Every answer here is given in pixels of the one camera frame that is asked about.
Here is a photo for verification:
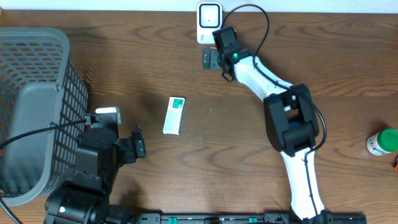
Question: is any green lid supplement bottle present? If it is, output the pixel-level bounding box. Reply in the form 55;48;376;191
366;129;398;156

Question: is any white green Panadol box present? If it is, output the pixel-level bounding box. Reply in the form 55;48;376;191
163;96;185;135

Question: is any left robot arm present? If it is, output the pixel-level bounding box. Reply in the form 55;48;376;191
44;126;146;224

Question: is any grey plastic mesh basket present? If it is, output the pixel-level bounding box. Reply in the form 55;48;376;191
1;27;89;207

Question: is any black camera cable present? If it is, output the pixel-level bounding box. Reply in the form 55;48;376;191
0;119;88;224
220;4;328;223

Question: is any black left camera cable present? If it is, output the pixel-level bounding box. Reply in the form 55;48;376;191
0;119;88;224

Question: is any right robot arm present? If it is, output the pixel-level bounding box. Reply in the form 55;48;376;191
203;48;326;222

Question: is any black right camera cable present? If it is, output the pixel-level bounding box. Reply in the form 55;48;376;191
220;4;328;223

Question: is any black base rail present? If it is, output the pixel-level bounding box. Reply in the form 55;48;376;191
136;213;368;224

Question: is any white barcode scanner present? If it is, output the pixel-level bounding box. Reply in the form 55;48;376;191
197;1;223;44

